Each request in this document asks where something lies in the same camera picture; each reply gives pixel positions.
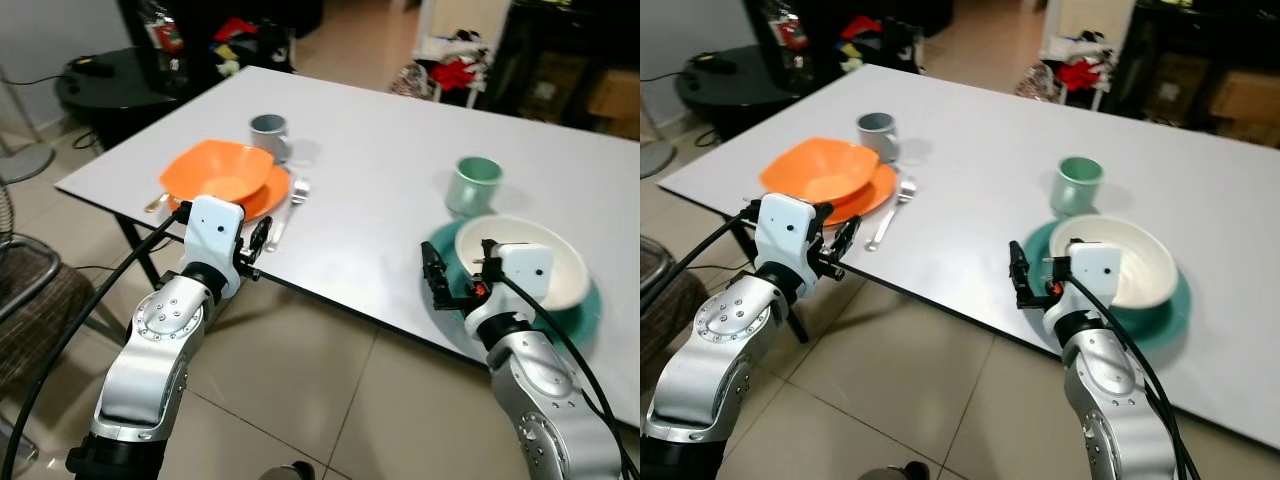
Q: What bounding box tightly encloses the teal plate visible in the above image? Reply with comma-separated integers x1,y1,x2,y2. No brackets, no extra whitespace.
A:
1021,217,1194,352
419,219,605,347

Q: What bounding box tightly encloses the silver fork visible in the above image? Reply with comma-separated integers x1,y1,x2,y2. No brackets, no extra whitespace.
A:
264,177,312,254
864,177,919,252

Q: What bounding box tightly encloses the white bowl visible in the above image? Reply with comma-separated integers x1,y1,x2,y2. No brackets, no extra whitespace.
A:
1049,213,1182,312
454,213,592,314

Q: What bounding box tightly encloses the bottle with red label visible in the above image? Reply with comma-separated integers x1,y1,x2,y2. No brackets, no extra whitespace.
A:
768,0,813,81
143,0,191,85

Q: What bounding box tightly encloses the orange plate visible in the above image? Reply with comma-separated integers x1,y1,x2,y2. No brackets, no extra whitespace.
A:
165,164,292,224
765,160,899,227

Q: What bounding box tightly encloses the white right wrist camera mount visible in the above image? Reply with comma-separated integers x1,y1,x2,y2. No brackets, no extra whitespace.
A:
1043,242,1125,323
466,242,554,329

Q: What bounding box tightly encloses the brown wicker chair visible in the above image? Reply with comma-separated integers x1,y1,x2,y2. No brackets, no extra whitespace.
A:
640,234,683,315
0,184,99,403

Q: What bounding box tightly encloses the grey mug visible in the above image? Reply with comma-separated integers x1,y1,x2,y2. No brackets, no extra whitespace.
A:
248,113,294,165
856,111,902,164

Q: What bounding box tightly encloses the white fan stand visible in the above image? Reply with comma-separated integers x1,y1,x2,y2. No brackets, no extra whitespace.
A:
640,118,680,182
0,68,57,187

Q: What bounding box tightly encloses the black cabinet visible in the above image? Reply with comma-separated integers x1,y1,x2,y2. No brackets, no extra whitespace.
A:
488,0,641,141
1108,0,1280,151

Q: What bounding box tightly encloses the colourful clothes pile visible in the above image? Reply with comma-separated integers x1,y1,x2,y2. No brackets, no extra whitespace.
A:
208,14,295,79
838,13,923,75

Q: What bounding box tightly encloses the red cloth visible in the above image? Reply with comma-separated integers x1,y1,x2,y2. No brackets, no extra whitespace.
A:
430,56,488,95
1058,56,1113,95

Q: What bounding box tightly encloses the brown cardboard box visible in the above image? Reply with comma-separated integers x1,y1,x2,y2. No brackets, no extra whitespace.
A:
586,68,641,125
1206,70,1280,129

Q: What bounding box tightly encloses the orange bowl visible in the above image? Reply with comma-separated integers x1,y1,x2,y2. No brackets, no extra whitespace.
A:
759,136,883,205
159,139,277,202

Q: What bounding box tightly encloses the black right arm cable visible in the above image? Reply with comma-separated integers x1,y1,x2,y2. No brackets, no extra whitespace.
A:
1066,274,1203,480
498,276,641,480

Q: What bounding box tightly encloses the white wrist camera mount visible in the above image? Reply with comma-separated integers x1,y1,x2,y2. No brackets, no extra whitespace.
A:
466,242,554,329
1043,242,1125,323
181,194,247,299
752,192,821,291

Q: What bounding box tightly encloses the green mug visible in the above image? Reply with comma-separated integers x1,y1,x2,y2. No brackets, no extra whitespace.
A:
444,155,505,220
1049,155,1107,219

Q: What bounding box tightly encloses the black round side table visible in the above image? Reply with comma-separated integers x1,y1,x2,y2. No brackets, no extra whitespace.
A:
674,48,803,143
54,47,219,153

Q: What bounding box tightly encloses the white rack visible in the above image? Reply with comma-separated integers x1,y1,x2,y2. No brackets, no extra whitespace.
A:
1015,0,1137,105
388,0,513,105

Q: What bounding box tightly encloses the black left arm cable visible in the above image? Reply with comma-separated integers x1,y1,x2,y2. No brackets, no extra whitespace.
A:
640,200,761,313
0,203,193,477

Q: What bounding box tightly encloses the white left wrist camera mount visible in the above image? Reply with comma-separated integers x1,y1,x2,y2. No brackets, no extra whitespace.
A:
752,192,821,291
181,194,247,299

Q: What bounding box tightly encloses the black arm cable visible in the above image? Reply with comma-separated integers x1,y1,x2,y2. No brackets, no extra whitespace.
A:
498,276,641,480
1066,274,1203,480
640,200,761,313
0,203,193,477

